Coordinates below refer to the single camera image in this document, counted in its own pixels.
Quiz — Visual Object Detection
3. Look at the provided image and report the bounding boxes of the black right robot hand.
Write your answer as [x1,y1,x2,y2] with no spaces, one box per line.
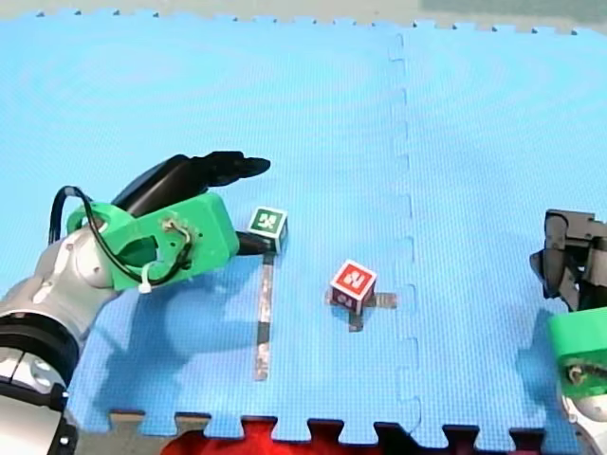
[529,209,607,313]

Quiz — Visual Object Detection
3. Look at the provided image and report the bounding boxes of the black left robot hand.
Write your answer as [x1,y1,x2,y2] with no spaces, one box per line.
[109,151,272,257]

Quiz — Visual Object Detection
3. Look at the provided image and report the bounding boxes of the green cube white marks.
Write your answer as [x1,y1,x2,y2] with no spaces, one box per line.
[247,206,289,253]

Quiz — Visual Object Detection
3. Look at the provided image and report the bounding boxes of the red cube white marks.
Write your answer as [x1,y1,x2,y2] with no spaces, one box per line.
[330,259,378,314]

